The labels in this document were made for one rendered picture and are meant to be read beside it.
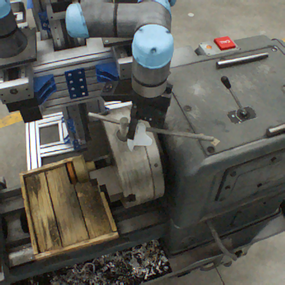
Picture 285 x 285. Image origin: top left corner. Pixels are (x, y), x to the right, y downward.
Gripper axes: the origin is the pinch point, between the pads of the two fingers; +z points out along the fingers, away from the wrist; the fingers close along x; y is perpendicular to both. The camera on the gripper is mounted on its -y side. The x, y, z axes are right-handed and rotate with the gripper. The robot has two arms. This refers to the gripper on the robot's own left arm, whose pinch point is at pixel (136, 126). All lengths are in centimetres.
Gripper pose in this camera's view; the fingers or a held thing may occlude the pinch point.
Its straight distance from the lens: 93.3
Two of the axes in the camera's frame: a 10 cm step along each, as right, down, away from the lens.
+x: 2.8, -8.6, 4.3
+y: 9.6, 2.7, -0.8
